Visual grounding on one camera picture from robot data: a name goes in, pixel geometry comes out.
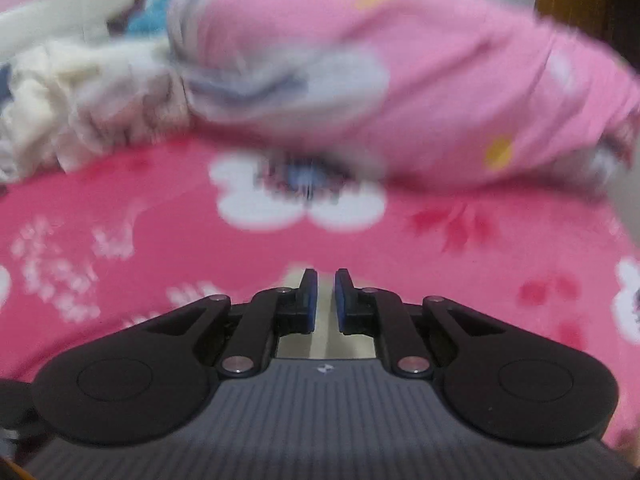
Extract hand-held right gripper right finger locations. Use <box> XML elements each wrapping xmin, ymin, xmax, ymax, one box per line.
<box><xmin>334</xmin><ymin>268</ymin><xmax>506</xmax><ymax>378</ymax></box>

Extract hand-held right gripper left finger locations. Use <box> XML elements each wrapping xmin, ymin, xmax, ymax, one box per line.
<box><xmin>150</xmin><ymin>268</ymin><xmax>318</xmax><ymax>378</ymax></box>

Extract beige zip jacket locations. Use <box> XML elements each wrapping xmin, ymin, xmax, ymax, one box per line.
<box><xmin>276</xmin><ymin>262</ymin><xmax>378</xmax><ymax>360</ymax></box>

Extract white and cream clothes pile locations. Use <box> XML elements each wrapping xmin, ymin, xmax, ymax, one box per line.
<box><xmin>0</xmin><ymin>0</ymin><xmax>173</xmax><ymax>86</ymax></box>

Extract pink flower print bed blanket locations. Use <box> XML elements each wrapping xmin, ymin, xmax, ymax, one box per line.
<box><xmin>0</xmin><ymin>135</ymin><xmax>640</xmax><ymax>453</ymax></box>

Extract pink floral duvet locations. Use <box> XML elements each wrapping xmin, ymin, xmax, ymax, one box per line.
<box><xmin>167</xmin><ymin>0</ymin><xmax>640</xmax><ymax>198</ymax></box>

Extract pink checked cloth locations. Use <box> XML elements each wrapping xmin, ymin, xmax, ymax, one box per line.
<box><xmin>65</xmin><ymin>67</ymin><xmax>193</xmax><ymax>161</ymax></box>

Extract white garment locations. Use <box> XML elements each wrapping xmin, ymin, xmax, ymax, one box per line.
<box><xmin>0</xmin><ymin>40</ymin><xmax>186</xmax><ymax>183</ymax></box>

